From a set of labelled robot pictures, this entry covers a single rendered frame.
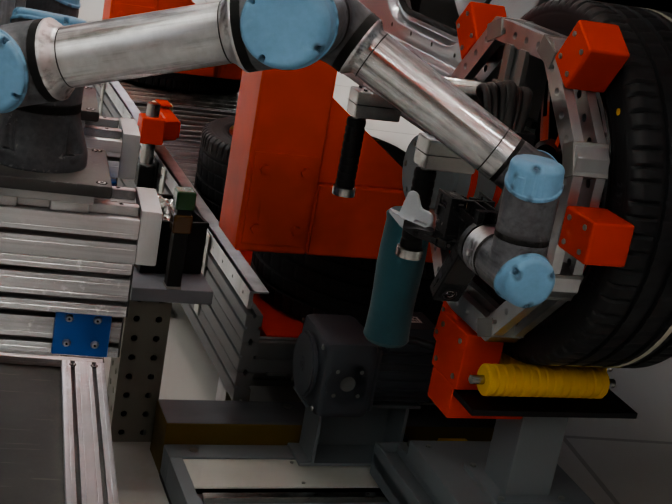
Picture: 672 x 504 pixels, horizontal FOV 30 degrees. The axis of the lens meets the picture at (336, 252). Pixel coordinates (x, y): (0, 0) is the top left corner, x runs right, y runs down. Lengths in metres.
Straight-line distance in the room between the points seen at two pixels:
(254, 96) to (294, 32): 0.98
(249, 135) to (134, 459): 0.78
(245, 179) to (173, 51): 0.95
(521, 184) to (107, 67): 0.58
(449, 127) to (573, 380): 0.70
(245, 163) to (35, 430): 0.69
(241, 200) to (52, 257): 0.74
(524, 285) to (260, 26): 0.48
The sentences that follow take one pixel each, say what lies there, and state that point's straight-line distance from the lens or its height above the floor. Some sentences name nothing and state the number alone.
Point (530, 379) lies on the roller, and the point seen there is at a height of 0.52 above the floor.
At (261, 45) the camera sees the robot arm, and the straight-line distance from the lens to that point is 1.64.
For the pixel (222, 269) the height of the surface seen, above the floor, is 0.35.
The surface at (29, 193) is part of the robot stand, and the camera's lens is 1.95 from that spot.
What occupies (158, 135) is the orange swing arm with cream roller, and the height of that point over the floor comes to 0.46.
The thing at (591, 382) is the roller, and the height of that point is 0.52.
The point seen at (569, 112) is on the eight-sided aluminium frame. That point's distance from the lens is 2.04.
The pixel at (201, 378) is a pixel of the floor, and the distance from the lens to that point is 3.31.
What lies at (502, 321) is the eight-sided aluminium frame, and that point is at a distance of 2.18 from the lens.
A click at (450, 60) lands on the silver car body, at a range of 3.03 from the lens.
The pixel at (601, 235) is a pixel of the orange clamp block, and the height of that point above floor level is 0.87.
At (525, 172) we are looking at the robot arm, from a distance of 1.65.
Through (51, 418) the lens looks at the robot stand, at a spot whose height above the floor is 0.21.
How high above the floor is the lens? 1.34
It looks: 17 degrees down
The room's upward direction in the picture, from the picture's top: 10 degrees clockwise
